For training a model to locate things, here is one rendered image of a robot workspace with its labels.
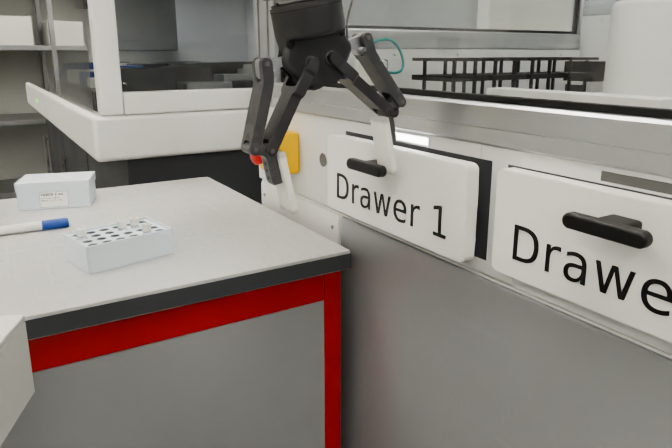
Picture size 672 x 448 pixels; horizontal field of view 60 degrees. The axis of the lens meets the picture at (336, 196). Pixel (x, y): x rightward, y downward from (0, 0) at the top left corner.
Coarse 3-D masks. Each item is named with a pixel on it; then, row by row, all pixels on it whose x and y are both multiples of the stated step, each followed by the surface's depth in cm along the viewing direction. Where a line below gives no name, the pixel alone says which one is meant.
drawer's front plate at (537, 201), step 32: (512, 192) 58; (544, 192) 55; (576, 192) 52; (608, 192) 49; (512, 224) 59; (544, 224) 55; (544, 256) 56; (608, 256) 50; (640, 256) 47; (544, 288) 56; (576, 288) 53; (608, 288) 50; (640, 288) 48; (640, 320) 48
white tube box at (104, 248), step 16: (112, 224) 86; (128, 224) 87; (160, 224) 86; (64, 240) 81; (80, 240) 79; (96, 240) 79; (112, 240) 79; (128, 240) 79; (144, 240) 81; (160, 240) 83; (80, 256) 77; (96, 256) 76; (112, 256) 78; (128, 256) 80; (144, 256) 81; (96, 272) 77
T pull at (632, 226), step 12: (564, 216) 49; (576, 216) 48; (588, 216) 48; (612, 216) 48; (576, 228) 48; (588, 228) 47; (600, 228) 46; (612, 228) 45; (624, 228) 45; (636, 228) 44; (612, 240) 46; (624, 240) 45; (636, 240) 44; (648, 240) 43
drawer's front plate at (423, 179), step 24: (336, 144) 83; (360, 144) 78; (336, 168) 84; (408, 168) 70; (432, 168) 66; (456, 168) 62; (336, 192) 85; (360, 192) 79; (384, 192) 74; (408, 192) 70; (432, 192) 66; (456, 192) 63; (360, 216) 80; (384, 216) 75; (408, 216) 71; (432, 216) 67; (456, 216) 63; (408, 240) 71; (432, 240) 67; (456, 240) 64
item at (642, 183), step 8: (608, 176) 51; (616, 176) 50; (624, 176) 50; (632, 176) 49; (624, 184) 50; (632, 184) 49; (640, 184) 49; (648, 184) 48; (656, 184) 47; (664, 184) 47; (664, 192) 47
